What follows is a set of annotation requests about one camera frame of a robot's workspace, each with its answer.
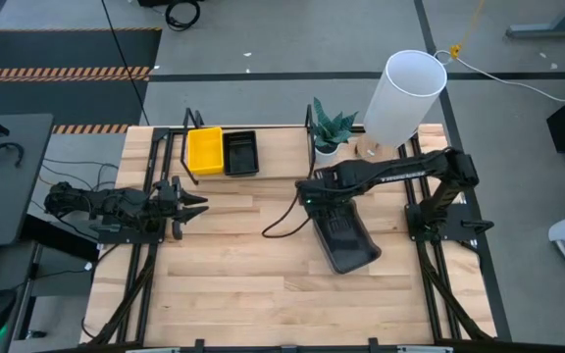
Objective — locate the black desk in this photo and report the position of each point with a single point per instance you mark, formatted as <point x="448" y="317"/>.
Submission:
<point x="13" y="216"/>

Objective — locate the black aluminium table frame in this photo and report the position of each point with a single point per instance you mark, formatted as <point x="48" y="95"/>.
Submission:
<point x="157" y="157"/>

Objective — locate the yellow plastic basket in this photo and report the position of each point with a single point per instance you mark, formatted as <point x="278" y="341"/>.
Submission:
<point x="205" y="152"/>

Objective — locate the wooden shelf with black legs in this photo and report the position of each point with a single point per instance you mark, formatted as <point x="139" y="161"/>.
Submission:
<point x="282" y="157"/>

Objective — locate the black hazard striped floor mat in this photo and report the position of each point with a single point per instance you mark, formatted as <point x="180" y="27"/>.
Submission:
<point x="57" y="49"/>

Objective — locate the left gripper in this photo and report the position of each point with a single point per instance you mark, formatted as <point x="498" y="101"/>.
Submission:
<point x="167" y="208"/>

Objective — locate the white shade table lamp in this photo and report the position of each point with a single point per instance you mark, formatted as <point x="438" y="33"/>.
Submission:
<point x="400" y="103"/>

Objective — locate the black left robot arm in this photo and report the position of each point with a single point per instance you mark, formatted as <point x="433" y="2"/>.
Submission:
<point x="106" y="203"/>

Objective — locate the grey desk foot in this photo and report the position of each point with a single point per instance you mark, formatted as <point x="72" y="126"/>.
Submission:
<point x="547" y="31"/>

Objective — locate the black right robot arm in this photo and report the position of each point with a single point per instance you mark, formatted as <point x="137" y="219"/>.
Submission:
<point x="400" y="171"/>

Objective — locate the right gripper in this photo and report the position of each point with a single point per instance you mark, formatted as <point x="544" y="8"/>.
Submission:
<point x="324" y="191"/>

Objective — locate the green plant in white pot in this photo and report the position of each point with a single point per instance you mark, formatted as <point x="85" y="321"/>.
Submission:
<point x="331" y="128"/>

